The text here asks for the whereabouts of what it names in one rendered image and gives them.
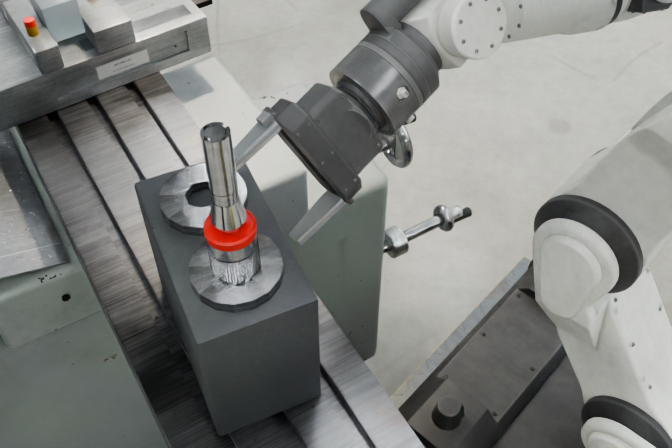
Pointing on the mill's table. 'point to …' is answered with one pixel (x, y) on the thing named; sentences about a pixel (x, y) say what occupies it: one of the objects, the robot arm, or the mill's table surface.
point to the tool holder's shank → (222, 178)
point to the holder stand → (234, 303)
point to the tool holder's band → (230, 234)
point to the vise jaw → (102, 17)
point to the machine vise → (165, 31)
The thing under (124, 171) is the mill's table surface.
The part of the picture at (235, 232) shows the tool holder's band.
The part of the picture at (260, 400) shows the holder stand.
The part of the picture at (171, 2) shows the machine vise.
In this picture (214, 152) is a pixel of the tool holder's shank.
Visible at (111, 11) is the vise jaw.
